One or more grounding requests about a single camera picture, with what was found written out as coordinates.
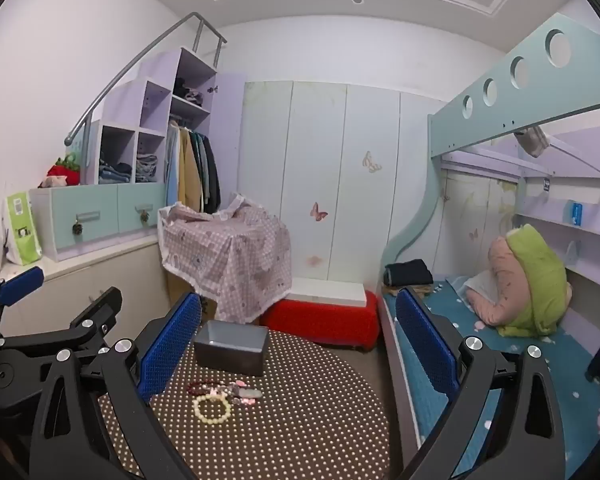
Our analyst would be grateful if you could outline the white pillow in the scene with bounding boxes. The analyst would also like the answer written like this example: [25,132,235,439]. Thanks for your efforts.
[460,270,496,296]

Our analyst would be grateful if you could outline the dark green hanging jacket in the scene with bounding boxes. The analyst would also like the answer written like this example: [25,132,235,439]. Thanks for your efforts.
[189,130,212,212]

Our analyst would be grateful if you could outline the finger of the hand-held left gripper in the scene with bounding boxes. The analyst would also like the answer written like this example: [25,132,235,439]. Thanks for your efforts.
[0,266,45,346]
[55,287,124,361]

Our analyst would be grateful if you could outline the blue floral bed sheet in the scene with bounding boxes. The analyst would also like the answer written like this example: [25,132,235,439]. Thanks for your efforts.
[382,280,600,480]

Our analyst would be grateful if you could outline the grey metal handrail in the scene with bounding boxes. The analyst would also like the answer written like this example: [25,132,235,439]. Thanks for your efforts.
[64,12,228,147]

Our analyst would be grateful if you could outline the pink pillow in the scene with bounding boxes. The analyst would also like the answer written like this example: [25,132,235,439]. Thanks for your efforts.
[465,237,574,327]

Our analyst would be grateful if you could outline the folded blue jeans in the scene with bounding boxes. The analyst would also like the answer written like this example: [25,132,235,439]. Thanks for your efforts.
[99,160,132,184]

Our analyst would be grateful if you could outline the turquoise drawer unit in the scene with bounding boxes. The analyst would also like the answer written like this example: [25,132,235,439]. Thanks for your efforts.
[30,182,169,262]

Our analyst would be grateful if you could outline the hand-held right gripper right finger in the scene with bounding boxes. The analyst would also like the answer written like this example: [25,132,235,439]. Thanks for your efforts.
[395,287,566,480]

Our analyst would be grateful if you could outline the grey hanging cloth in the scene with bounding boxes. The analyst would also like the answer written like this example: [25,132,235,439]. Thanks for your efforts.
[512,127,551,159]

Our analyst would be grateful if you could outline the dark clothes on shelf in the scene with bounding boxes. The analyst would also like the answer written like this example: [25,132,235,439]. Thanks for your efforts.
[174,77,204,106]

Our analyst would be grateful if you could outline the cream bead bracelet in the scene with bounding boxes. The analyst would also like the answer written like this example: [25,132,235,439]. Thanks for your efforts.
[192,394,232,423]

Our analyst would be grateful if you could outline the purple stair cabinet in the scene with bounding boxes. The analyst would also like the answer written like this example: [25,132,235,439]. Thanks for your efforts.
[65,47,247,186]

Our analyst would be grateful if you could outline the pink checked cloth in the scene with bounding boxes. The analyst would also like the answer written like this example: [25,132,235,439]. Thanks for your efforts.
[157,192,293,325]

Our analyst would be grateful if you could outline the black hanging jacket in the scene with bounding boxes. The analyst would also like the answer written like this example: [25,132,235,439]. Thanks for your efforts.
[202,135,222,214]

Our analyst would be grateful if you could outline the white board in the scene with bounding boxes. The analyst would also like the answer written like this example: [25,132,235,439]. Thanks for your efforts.
[290,277,368,308]

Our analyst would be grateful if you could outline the turquoise bunk bed frame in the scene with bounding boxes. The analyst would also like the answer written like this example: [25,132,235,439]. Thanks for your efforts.
[380,12,600,480]

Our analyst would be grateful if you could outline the white wardrobe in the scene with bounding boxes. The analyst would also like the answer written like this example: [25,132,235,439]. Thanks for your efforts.
[240,80,433,291]

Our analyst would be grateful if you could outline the yellow hanging coat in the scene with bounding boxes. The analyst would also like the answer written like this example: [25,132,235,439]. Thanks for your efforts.
[177,127,202,212]

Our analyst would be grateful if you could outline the white low cabinet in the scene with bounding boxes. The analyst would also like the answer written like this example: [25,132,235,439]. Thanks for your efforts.
[0,232,172,342]

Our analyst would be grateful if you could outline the brown polka dot tablecloth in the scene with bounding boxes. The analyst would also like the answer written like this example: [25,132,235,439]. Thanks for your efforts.
[97,327,406,480]

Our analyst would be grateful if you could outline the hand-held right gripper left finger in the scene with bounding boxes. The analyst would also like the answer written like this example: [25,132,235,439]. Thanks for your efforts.
[27,291,203,480]

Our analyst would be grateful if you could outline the light blue hanging shirt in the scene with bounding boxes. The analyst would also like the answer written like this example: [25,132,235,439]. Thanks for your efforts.
[165,122,182,208]

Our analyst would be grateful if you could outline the red ottoman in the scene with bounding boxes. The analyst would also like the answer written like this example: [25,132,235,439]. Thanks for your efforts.
[259,290,380,353]

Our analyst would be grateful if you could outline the green and white bag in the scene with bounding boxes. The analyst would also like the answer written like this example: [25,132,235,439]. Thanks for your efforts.
[2,192,44,266]

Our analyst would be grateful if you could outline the folded light jeans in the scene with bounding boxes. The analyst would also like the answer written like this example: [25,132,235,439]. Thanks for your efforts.
[136,154,159,183]

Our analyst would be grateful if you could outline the dark brown storage box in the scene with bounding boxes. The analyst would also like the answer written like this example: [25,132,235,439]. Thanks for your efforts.
[194,321,270,377]

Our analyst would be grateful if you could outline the black folded clothes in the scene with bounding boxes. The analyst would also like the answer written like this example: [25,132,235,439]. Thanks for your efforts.
[384,259,434,289]

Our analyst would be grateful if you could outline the red strawberry plush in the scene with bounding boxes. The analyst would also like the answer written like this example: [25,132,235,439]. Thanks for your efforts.
[47,155,81,186]

